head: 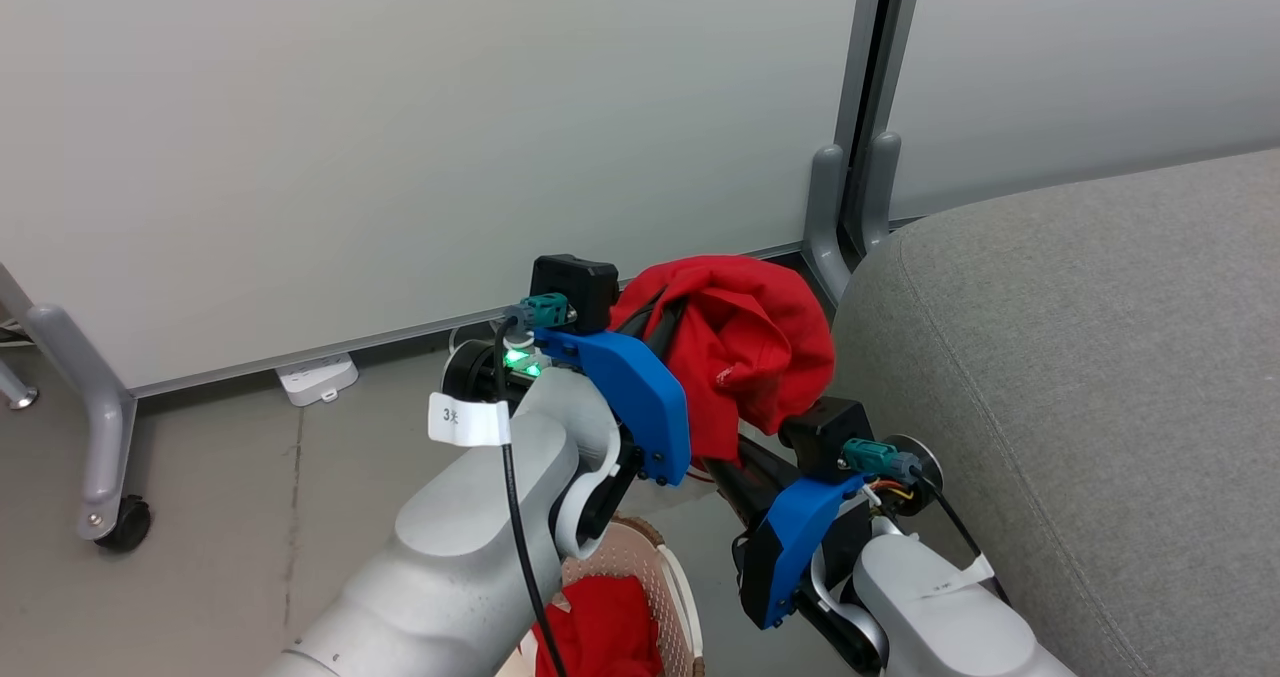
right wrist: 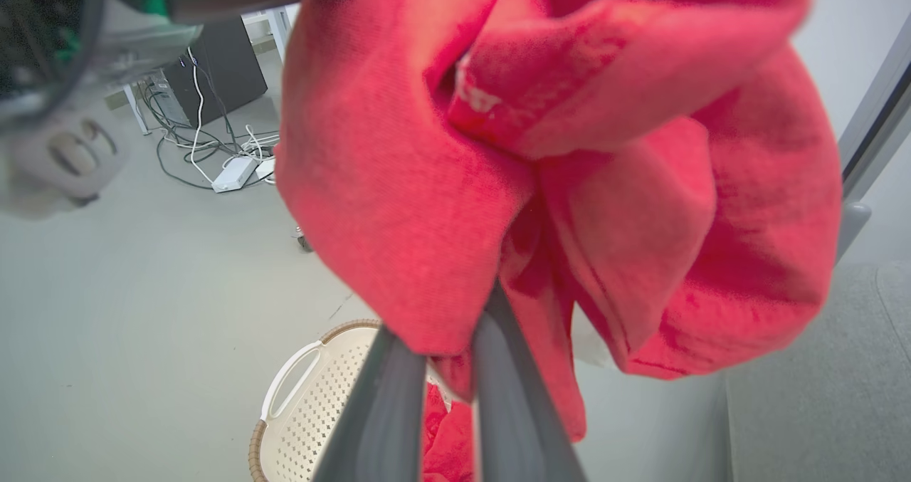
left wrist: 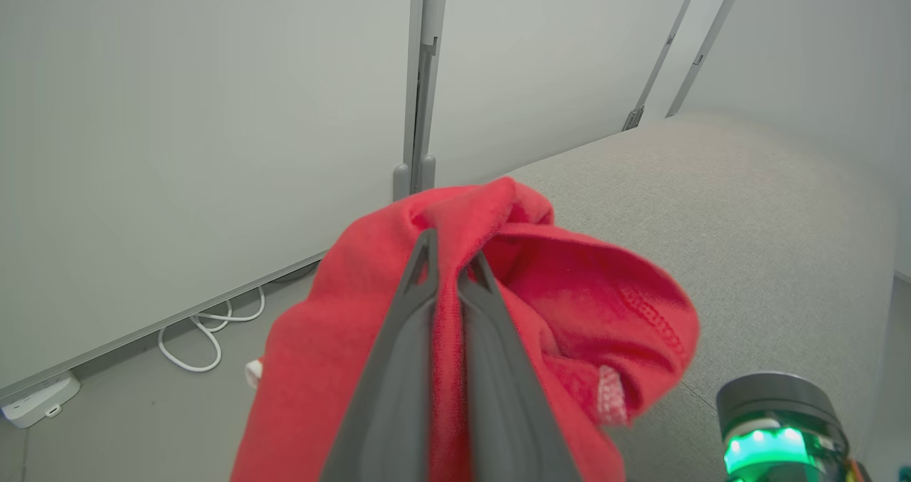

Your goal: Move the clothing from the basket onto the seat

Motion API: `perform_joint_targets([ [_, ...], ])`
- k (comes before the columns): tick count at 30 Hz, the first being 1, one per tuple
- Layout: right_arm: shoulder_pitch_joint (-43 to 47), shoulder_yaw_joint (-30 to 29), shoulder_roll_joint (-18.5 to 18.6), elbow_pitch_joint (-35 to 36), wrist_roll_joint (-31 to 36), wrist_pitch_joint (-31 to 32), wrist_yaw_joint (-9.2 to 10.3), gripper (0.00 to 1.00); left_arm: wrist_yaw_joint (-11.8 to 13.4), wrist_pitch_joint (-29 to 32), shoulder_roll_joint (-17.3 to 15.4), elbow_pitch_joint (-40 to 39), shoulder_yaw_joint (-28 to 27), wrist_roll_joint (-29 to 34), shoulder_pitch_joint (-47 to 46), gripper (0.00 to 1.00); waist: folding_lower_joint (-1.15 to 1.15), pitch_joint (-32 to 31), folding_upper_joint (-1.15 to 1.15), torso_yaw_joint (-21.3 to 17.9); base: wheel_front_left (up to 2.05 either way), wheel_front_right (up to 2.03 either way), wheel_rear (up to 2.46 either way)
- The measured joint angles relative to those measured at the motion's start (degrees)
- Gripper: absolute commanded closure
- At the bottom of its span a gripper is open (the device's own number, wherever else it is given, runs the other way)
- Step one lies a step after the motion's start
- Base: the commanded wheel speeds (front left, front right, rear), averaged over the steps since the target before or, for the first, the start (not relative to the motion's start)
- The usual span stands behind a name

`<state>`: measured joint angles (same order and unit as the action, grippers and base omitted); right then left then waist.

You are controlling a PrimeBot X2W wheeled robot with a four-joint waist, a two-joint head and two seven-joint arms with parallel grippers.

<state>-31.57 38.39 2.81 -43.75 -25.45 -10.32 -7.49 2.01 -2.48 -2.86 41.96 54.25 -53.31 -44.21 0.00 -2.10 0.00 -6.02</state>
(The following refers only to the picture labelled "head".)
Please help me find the woven white brown laundry basket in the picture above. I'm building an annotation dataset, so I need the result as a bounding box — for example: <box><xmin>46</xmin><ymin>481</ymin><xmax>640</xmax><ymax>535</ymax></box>
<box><xmin>497</xmin><ymin>515</ymin><xmax>707</xmax><ymax>677</ymax></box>

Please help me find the large white partition panel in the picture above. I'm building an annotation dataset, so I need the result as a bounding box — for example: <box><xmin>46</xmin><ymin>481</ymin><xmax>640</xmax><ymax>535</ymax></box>
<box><xmin>0</xmin><ymin>0</ymin><xmax>863</xmax><ymax>400</ymax></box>

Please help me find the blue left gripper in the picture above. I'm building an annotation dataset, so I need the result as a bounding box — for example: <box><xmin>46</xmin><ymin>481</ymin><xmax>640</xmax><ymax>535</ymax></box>
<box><xmin>497</xmin><ymin>293</ymin><xmax>693</xmax><ymax>488</ymax></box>

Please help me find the short grey partition foot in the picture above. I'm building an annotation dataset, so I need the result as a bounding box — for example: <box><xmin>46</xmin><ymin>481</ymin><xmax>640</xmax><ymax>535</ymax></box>
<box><xmin>0</xmin><ymin>357</ymin><xmax>40</xmax><ymax>411</ymax></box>

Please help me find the white floor socket box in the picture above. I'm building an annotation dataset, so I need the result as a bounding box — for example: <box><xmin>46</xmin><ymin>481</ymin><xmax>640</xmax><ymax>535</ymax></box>
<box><xmin>276</xmin><ymin>353</ymin><xmax>360</xmax><ymax>408</ymax></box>

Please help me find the white printed cable label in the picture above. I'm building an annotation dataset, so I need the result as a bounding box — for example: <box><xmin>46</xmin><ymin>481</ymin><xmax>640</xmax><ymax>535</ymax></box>
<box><xmin>428</xmin><ymin>392</ymin><xmax>513</xmax><ymax>449</ymax></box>

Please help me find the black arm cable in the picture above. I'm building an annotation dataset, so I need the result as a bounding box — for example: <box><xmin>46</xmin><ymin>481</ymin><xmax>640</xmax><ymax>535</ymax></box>
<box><xmin>843</xmin><ymin>439</ymin><xmax>1011</xmax><ymax>608</ymax></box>
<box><xmin>492</xmin><ymin>295</ymin><xmax>573</xmax><ymax>677</ymax></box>

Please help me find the grey partition leg with caster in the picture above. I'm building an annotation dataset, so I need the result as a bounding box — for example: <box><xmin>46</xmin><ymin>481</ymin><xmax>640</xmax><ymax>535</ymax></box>
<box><xmin>22</xmin><ymin>302</ymin><xmax>153</xmax><ymax>554</ymax></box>

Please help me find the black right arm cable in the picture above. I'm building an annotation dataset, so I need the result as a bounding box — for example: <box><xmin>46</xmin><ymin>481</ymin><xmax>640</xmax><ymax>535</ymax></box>
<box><xmin>843</xmin><ymin>439</ymin><xmax>1011</xmax><ymax>608</ymax></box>

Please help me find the grey fabric sofa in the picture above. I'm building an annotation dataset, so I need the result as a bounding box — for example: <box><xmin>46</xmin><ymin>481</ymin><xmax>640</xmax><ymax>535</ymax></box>
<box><xmin>828</xmin><ymin>147</ymin><xmax>1280</xmax><ymax>677</ymax></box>

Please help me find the red clothing with small print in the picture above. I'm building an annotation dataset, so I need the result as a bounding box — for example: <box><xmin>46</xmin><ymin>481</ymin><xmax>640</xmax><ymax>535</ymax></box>
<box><xmin>608</xmin><ymin>254</ymin><xmax>837</xmax><ymax>461</ymax></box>

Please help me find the plain red clothing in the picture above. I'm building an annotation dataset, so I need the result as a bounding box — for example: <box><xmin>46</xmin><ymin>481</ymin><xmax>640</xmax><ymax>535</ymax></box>
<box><xmin>533</xmin><ymin>575</ymin><xmax>667</xmax><ymax>677</ymax></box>

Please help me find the grey upright partition leg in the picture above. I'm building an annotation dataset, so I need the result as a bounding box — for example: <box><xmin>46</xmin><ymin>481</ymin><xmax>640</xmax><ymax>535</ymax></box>
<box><xmin>860</xmin><ymin>131</ymin><xmax>903</xmax><ymax>256</ymax></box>
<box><xmin>802</xmin><ymin>144</ymin><xmax>853</xmax><ymax>308</ymax></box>

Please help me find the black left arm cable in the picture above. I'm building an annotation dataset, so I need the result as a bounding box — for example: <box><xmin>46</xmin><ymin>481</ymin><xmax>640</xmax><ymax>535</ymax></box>
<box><xmin>492</xmin><ymin>295</ymin><xmax>573</xmax><ymax>677</ymax></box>

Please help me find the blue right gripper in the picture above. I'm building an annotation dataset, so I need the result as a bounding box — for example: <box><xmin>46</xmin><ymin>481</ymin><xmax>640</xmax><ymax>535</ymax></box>
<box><xmin>706</xmin><ymin>435</ymin><xmax>876</xmax><ymax>630</ymax></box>

